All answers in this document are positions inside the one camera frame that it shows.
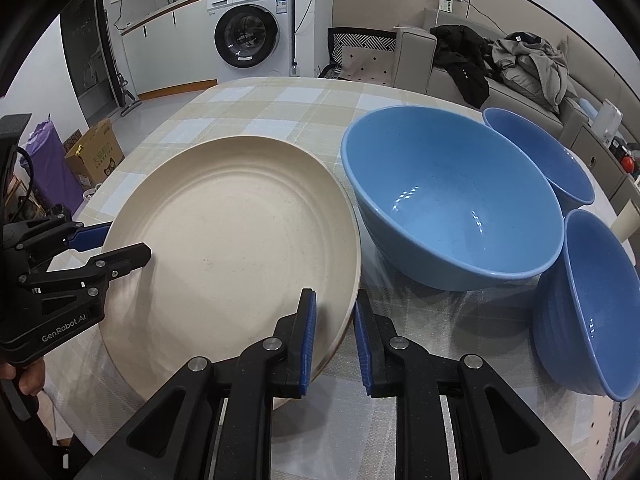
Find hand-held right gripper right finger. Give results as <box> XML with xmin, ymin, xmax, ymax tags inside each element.
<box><xmin>352</xmin><ymin>290</ymin><xmax>591</xmax><ymax>480</ymax></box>

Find black jacket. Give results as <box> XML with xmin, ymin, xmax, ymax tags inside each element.
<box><xmin>430</xmin><ymin>25</ymin><xmax>493</xmax><ymax>107</ymax></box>

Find white humidifier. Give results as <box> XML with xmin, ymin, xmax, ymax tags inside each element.
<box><xmin>595</xmin><ymin>99</ymin><xmax>623</xmax><ymax>146</ymax></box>

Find person's left hand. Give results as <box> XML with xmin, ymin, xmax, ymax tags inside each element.
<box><xmin>0</xmin><ymin>357</ymin><xmax>47</xmax><ymax>397</ymax></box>

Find cardboard box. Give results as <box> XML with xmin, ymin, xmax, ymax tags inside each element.
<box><xmin>64</xmin><ymin>119</ymin><xmax>126</xmax><ymax>191</ymax></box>

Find grey clothes pile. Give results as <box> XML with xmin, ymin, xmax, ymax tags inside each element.
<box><xmin>490</xmin><ymin>32</ymin><xmax>581</xmax><ymax>113</ymax></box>

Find dark glass door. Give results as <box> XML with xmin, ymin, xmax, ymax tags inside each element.
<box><xmin>60</xmin><ymin>0</ymin><xmax>126</xmax><ymax>131</ymax></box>

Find grey side cabinet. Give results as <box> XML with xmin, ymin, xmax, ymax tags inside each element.
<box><xmin>570</xmin><ymin>120</ymin><xmax>640</xmax><ymax>211</ymax></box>

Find grey sofa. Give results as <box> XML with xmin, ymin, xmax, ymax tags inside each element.
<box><xmin>395</xmin><ymin>7</ymin><xmax>591</xmax><ymax>136</ymax></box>

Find blue ribbed bowl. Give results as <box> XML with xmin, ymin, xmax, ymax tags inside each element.
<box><xmin>341</xmin><ymin>105</ymin><xmax>565</xmax><ymax>292</ymax></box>
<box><xmin>531</xmin><ymin>209</ymin><xmax>640</xmax><ymax>402</ymax></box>
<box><xmin>482</xmin><ymin>107</ymin><xmax>596</xmax><ymax>216</ymax></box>

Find white washing machine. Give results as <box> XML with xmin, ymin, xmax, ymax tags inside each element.
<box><xmin>206</xmin><ymin>0</ymin><xmax>296</xmax><ymax>81</ymax></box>

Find white kitchen base cabinets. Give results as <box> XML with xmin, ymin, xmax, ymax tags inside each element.
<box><xmin>120</xmin><ymin>0</ymin><xmax>218</xmax><ymax>101</ymax></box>

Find floor mop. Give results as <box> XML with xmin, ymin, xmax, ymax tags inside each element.
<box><xmin>112</xmin><ymin>57</ymin><xmax>143</xmax><ymax>111</ymax></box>

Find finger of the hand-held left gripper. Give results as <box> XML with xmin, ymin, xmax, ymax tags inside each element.
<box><xmin>17</xmin><ymin>242</ymin><xmax>152</xmax><ymax>311</ymax></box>
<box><xmin>5</xmin><ymin>215</ymin><xmax>113</xmax><ymax>261</ymax></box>

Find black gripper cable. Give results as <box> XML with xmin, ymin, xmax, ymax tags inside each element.
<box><xmin>17</xmin><ymin>147</ymin><xmax>37</xmax><ymax>221</ymax></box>

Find black white geometric cushion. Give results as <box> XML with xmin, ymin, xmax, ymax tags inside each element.
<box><xmin>330</xmin><ymin>30</ymin><xmax>396</xmax><ymax>53</ymax></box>

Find cream round plate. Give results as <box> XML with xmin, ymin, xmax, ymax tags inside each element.
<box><xmin>102</xmin><ymin>160</ymin><xmax>363</xmax><ymax>408</ymax></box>
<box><xmin>98</xmin><ymin>136</ymin><xmax>362</xmax><ymax>408</ymax></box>

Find beige tumbler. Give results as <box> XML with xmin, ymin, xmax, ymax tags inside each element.
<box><xmin>612</xmin><ymin>199</ymin><xmax>640</xmax><ymax>241</ymax></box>

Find purple bag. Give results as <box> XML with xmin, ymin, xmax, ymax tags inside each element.
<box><xmin>25</xmin><ymin>115</ymin><xmax>83</xmax><ymax>216</ymax></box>

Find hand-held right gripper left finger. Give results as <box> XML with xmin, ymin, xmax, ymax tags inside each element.
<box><xmin>72</xmin><ymin>288</ymin><xmax>318</xmax><ymax>480</ymax></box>

